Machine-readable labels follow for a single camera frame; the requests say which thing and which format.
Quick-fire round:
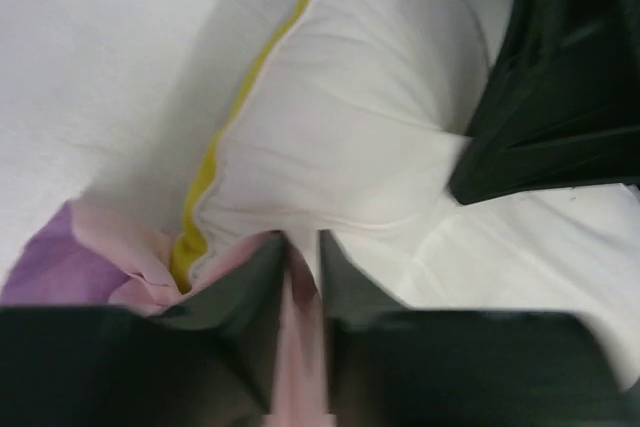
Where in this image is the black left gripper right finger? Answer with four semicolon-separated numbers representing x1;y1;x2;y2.
319;231;639;426

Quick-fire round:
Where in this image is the white pillow yellow trim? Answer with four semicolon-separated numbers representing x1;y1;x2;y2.
172;0;640;316

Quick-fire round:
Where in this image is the pink pillowcase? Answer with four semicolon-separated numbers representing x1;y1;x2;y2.
1;203;335;426

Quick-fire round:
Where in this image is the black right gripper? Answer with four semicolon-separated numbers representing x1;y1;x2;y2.
449;0;639;205

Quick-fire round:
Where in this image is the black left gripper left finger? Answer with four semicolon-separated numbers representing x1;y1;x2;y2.
1;233;285;426

